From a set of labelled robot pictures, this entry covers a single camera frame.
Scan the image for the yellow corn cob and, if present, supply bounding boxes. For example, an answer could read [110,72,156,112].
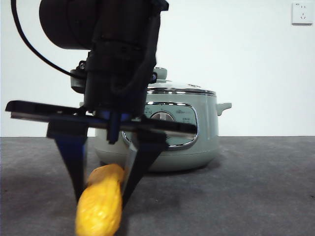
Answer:
[75,164,125,236]

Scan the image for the glass lid with green knob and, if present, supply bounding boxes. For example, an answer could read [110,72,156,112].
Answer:
[147,66,217,96]

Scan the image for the green electric cooking pot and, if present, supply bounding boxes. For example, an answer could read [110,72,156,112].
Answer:
[94,93,232,172]

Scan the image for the black cable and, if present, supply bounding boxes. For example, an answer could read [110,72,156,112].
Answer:
[10,0,74,77]

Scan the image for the white wall socket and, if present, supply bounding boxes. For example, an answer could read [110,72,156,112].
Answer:
[291,1,310,25]

